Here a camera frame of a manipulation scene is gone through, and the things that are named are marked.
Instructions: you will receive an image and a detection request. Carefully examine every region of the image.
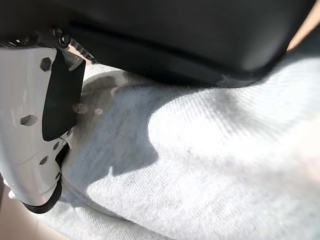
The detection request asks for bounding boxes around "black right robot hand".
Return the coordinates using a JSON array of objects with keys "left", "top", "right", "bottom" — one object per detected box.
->
[{"left": 0, "top": 0, "right": 311, "bottom": 215}]

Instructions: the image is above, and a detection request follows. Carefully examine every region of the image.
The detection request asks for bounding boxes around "light grey white garment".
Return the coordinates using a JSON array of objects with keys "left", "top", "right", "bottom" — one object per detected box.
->
[{"left": 37, "top": 32, "right": 320, "bottom": 240}]

